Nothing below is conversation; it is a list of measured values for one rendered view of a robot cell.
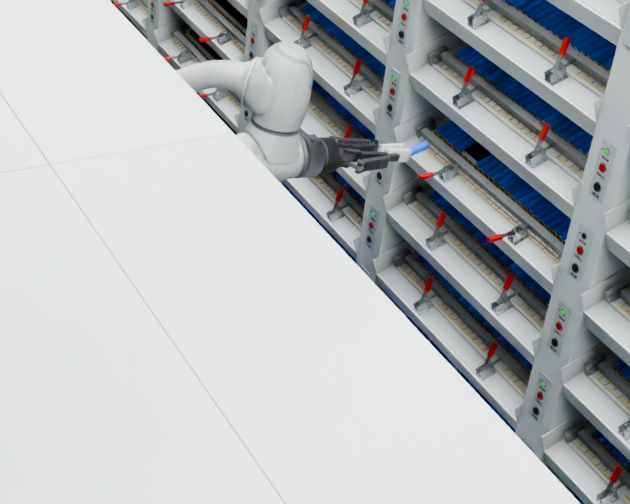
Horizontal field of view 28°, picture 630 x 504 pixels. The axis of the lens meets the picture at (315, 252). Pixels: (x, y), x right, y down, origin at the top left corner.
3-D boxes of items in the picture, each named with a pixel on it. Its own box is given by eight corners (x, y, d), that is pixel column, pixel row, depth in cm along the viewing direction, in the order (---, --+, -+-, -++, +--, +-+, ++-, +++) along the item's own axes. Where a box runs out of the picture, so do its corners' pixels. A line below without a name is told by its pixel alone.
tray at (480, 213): (555, 299, 260) (551, 268, 253) (400, 158, 302) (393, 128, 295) (632, 252, 264) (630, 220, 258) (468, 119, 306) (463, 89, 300)
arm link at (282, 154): (299, 191, 257) (314, 133, 251) (233, 194, 249) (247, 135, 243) (274, 166, 265) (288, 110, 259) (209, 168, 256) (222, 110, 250)
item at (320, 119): (370, 204, 319) (359, 164, 309) (261, 97, 361) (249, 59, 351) (436, 167, 323) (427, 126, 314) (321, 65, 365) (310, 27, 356)
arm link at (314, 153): (287, 126, 260) (311, 126, 263) (277, 165, 264) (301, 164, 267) (308, 147, 253) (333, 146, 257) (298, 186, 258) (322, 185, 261)
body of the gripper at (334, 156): (330, 149, 257) (367, 148, 262) (309, 130, 263) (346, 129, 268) (321, 181, 261) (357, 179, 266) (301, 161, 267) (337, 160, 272)
